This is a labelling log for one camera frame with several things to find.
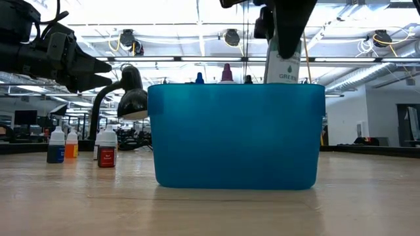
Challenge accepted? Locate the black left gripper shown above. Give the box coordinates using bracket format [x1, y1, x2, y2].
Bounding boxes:
[41, 22, 114, 94]

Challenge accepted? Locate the small white-label food coloring bottle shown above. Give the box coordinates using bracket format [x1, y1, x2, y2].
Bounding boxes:
[93, 130, 100, 161]

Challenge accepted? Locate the large green food coloring bottle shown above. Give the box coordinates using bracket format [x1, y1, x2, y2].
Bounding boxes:
[263, 35, 302, 85]

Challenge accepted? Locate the blue translucent plastic bin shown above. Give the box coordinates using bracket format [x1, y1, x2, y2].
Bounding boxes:
[147, 83, 326, 191]

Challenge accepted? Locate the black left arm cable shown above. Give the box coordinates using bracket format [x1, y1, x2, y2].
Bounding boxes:
[32, 0, 70, 43]

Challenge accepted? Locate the yellow hanging cable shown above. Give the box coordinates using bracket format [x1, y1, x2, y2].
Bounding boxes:
[302, 31, 325, 147]

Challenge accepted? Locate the black and red bag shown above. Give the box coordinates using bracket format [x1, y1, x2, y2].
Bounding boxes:
[353, 136, 381, 147]

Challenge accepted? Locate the large purple food coloring bottle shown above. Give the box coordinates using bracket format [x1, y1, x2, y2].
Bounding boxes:
[217, 63, 237, 85]

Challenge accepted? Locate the black gooseneck desk lamp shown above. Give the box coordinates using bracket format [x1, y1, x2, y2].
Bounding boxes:
[73, 64, 149, 152]

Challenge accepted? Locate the small red food coloring bottle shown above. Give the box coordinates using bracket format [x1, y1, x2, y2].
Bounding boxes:
[97, 125, 117, 169]

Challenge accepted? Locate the black ceiling cable reel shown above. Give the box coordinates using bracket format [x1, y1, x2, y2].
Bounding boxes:
[118, 28, 136, 47]
[373, 29, 393, 49]
[224, 28, 242, 48]

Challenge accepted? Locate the small orange food coloring bottle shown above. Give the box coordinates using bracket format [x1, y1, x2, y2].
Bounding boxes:
[64, 130, 79, 160]

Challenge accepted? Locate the black aluminium rig frame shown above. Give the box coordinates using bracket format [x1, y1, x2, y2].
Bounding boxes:
[0, 140, 420, 159]

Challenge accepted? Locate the black computer monitor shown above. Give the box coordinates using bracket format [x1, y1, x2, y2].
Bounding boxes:
[14, 109, 38, 127]

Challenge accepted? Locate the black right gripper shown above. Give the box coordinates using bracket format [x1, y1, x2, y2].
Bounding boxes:
[219, 0, 318, 60]

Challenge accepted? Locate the small blue food coloring bottle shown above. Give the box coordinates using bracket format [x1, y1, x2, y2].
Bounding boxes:
[46, 126, 66, 165]

